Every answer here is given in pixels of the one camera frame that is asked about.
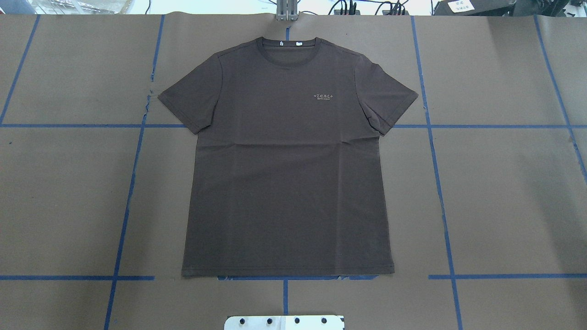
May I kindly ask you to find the aluminium frame post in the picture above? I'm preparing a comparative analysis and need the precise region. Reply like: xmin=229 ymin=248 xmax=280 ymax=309
xmin=272 ymin=0 xmax=299 ymax=21

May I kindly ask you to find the dark brown t-shirt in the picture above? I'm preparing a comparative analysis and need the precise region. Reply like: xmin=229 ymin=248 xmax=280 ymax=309
xmin=158 ymin=37 xmax=419 ymax=278

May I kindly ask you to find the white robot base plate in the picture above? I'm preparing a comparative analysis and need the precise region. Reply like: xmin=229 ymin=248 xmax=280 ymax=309
xmin=224 ymin=315 xmax=346 ymax=330

